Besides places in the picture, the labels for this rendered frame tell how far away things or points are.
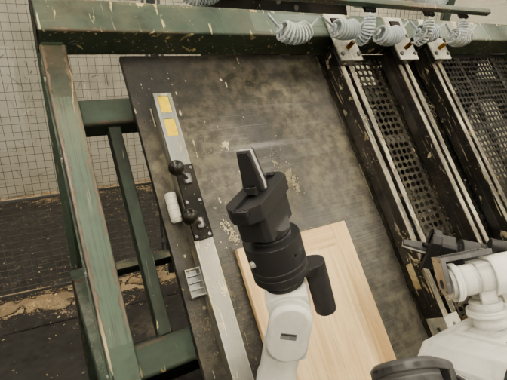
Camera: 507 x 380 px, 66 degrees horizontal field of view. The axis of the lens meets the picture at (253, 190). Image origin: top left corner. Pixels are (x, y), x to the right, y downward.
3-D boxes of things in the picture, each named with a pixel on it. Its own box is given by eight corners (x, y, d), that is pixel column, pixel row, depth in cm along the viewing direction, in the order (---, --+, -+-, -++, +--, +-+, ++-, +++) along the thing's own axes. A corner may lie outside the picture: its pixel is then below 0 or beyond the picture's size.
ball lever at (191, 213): (195, 233, 99) (182, 226, 86) (192, 219, 100) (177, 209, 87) (210, 228, 99) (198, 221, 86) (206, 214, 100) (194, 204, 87)
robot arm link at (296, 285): (251, 243, 67) (268, 295, 71) (247, 281, 57) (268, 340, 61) (318, 228, 65) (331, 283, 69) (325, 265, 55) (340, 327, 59)
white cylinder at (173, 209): (162, 196, 102) (170, 225, 100) (164, 192, 99) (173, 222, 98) (173, 194, 103) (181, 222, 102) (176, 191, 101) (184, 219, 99)
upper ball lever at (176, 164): (183, 188, 102) (168, 176, 89) (179, 175, 103) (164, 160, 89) (197, 184, 102) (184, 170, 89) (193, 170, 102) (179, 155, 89)
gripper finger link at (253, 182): (254, 148, 53) (266, 189, 55) (234, 150, 54) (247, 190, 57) (249, 152, 51) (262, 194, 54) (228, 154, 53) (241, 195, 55)
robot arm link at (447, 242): (419, 253, 112) (464, 263, 109) (420, 278, 104) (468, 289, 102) (432, 219, 104) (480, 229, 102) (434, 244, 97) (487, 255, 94)
